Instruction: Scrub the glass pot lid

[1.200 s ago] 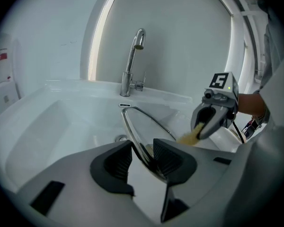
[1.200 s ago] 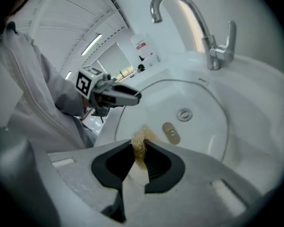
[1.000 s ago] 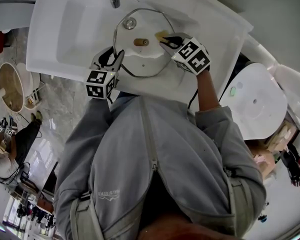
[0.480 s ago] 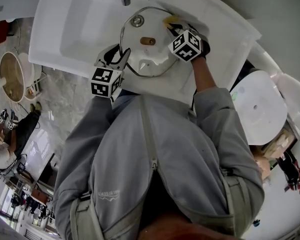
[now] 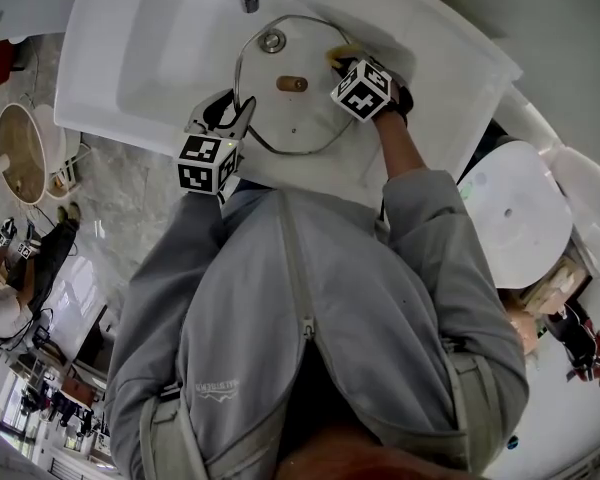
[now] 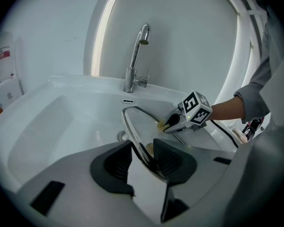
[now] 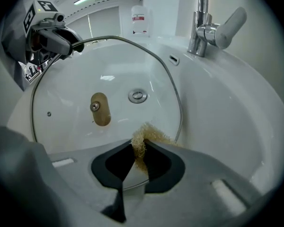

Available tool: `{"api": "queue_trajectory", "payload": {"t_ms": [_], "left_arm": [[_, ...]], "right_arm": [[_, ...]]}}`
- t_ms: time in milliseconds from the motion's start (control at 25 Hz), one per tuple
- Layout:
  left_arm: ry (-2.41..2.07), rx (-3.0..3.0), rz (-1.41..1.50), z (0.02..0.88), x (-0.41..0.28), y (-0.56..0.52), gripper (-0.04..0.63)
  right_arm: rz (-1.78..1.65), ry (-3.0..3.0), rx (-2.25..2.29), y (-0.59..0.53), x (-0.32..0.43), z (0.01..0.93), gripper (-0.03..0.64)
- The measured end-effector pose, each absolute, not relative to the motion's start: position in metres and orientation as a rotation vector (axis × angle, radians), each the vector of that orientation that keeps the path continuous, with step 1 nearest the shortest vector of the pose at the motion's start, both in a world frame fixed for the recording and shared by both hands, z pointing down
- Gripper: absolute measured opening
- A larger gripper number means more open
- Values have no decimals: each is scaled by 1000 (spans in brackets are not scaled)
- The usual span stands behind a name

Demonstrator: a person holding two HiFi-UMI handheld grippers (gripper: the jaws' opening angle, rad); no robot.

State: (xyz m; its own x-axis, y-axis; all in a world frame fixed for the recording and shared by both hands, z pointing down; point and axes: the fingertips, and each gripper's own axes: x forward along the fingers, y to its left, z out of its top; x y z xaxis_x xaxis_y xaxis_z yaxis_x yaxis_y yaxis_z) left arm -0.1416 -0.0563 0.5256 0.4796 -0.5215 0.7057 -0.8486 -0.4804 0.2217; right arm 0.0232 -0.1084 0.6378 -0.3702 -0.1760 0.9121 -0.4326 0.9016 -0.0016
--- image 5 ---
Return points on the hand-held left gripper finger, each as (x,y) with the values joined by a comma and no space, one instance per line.
(205,113)
(244,118)

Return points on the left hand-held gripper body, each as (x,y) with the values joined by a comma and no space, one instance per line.
(200,168)

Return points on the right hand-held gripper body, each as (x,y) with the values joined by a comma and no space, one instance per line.
(362,93)

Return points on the yellow sponge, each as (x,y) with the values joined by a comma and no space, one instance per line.
(337,52)

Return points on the glass lid with wooden knob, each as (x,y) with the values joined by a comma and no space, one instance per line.
(291,84)

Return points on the person's right forearm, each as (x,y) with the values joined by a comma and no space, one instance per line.
(397,148)

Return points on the chrome sink drain plug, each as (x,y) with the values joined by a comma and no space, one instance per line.
(271,40)

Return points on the white ceramic sink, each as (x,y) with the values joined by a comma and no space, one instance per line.
(130,68)

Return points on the small white rack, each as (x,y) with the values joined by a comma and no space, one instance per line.
(67,180)

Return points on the person in white coat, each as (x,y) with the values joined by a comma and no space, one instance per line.
(250,293)

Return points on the round white side table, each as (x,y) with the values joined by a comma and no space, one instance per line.
(55,133)

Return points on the dark wooden table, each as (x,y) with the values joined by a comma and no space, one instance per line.
(95,338)

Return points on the white oval tub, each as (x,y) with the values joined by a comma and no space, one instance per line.
(520,218)

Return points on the person's black undershirt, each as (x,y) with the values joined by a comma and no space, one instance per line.
(325,393)

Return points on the person's beige harness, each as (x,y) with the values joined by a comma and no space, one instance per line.
(165,438)

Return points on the large cardboard box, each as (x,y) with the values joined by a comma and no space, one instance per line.
(555,288)

